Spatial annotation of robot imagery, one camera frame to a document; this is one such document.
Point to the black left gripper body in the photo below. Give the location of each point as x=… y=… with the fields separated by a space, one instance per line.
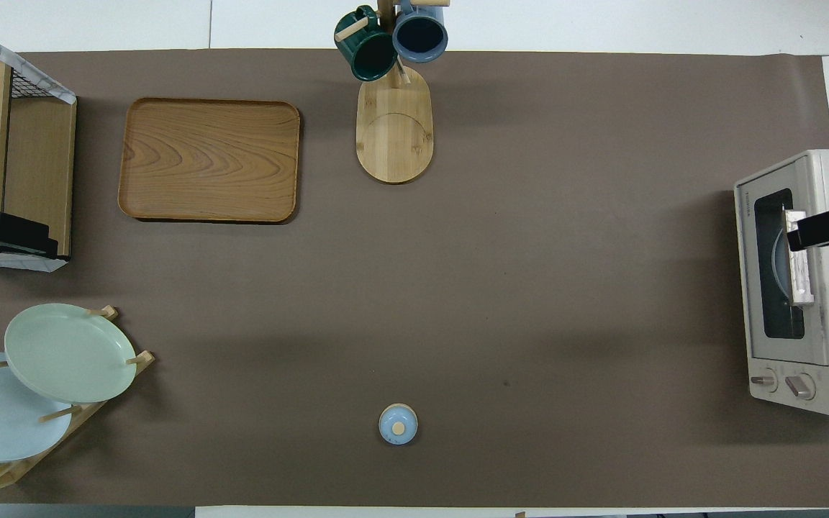
x=15 y=229

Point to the beige oven knob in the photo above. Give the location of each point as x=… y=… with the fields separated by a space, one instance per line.
x=763 y=380
x=799 y=387

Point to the pale green plate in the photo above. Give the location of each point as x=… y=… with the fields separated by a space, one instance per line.
x=69 y=352

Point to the wooden plate rack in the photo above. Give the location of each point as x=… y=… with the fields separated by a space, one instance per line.
x=91 y=414

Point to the wooden serving tray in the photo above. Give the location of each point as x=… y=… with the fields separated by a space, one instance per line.
x=209 y=158

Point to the brown table mat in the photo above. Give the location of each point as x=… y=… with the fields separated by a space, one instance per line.
x=529 y=324

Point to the wooden mug tree stand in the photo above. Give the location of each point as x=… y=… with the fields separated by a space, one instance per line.
x=394 y=137

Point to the dark green mug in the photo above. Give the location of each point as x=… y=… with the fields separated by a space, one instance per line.
x=368 y=50

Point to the blue mug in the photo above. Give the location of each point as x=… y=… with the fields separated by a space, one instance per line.
x=420 y=36

